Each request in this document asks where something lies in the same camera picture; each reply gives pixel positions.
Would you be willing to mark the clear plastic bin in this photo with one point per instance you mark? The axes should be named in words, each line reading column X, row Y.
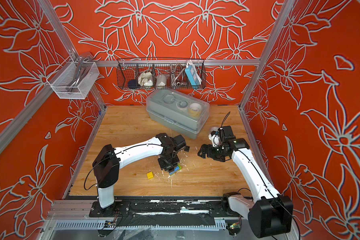
column 74, row 80

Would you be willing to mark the clear tape roll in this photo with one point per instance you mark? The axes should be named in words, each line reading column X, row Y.
column 214, row 131

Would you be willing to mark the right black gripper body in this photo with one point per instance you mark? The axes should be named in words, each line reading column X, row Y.
column 217, row 153

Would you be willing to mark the grey plastic toolbox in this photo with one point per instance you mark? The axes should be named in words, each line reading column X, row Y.
column 179, row 112

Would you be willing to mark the black wire basket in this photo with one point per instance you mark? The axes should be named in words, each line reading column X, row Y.
column 168, row 73

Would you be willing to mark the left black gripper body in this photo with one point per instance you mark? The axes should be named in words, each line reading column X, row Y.
column 170, row 163

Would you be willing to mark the yellow lego brick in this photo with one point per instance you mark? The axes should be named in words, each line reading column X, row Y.
column 150, row 175

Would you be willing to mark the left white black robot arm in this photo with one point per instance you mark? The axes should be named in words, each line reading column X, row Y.
column 110, row 160

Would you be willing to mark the white crumpled item in basket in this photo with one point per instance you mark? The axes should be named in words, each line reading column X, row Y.
column 145, row 79

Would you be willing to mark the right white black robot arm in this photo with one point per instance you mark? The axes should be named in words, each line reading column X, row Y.
column 269, row 213

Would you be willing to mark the blue lego brick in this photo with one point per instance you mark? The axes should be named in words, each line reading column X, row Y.
column 174, row 171

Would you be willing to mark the blue box in basket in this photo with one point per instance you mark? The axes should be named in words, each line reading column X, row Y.
column 192, row 75

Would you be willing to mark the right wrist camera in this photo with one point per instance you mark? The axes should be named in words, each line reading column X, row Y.
column 225, row 133

